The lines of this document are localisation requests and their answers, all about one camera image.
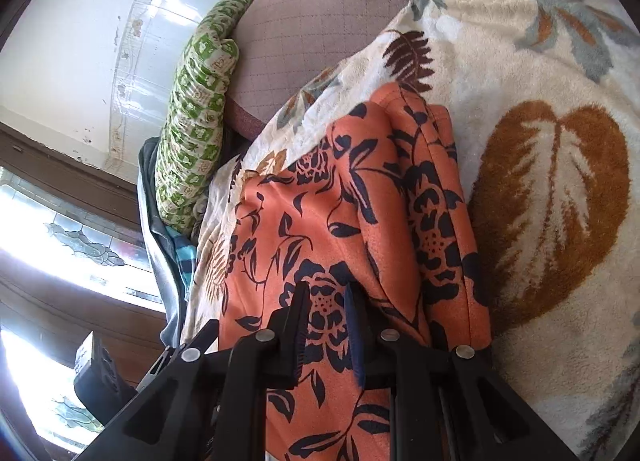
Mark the green checkered pillow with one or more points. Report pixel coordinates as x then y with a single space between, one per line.
190 142

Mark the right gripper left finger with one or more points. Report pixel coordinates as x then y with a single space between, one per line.
196 405

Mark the leaf pattern fleece blanket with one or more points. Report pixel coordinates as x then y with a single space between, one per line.
543 99

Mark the stained glass window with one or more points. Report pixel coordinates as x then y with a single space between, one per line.
65 274

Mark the pink quilted mattress cover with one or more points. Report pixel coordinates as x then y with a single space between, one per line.
286 43

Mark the orange floral garment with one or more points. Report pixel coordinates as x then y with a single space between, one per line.
379 202

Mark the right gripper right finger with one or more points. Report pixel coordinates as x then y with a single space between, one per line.
444 405

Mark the blue sweater with striped cuff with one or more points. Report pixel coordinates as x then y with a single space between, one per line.
172 256

